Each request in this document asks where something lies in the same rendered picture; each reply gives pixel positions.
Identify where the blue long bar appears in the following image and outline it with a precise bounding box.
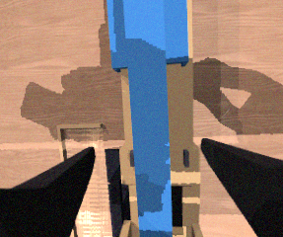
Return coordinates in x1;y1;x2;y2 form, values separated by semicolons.
107;0;189;237

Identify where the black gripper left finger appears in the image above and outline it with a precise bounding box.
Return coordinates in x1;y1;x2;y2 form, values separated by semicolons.
0;146;96;237

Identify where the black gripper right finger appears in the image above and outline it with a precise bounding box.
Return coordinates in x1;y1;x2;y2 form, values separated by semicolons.
201;138;283;237

